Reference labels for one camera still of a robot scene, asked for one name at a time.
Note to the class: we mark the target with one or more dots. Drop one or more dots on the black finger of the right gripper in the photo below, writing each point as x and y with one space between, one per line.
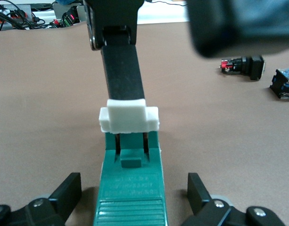
241 23
121 70

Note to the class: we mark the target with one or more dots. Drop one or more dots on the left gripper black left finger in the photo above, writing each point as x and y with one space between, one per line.
61 200

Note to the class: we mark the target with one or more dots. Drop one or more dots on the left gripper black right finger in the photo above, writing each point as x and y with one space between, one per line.
205 200

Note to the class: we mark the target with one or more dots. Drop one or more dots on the green terminal block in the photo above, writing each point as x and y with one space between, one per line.
131 188

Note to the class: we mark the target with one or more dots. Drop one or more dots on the black square button red block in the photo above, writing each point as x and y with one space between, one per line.
252 67

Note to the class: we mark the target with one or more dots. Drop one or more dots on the black device with red light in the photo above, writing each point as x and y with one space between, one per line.
70 17

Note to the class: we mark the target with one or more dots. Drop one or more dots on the brown paper table cover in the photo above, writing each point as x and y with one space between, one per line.
40 106

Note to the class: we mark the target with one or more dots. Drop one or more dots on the green push button switch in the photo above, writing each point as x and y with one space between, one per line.
284 84

